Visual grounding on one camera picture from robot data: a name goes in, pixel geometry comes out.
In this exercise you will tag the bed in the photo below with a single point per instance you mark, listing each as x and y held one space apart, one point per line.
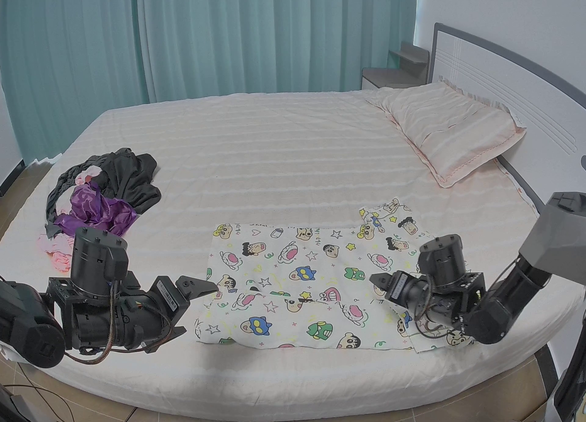
297 173

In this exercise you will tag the pile of clothes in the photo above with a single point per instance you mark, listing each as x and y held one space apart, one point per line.
132 177

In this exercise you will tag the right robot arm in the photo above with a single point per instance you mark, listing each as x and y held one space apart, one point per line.
535 246

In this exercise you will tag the grey white bedside table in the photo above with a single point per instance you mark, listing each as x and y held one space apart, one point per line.
389 78

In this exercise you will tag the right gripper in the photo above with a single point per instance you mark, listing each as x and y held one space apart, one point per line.
403 289

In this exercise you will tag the white printed pyjama top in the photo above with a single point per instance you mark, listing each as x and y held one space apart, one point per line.
293 301

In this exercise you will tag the blue-green curtain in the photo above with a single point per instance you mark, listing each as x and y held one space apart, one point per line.
206 22

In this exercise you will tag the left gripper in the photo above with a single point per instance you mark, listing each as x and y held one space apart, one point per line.
169 301

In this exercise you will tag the pale pink pillow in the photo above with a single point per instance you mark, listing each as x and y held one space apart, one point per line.
448 132

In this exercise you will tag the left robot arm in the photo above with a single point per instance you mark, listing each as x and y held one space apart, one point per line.
96 255

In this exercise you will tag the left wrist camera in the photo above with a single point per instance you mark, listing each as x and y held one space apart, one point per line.
132 280

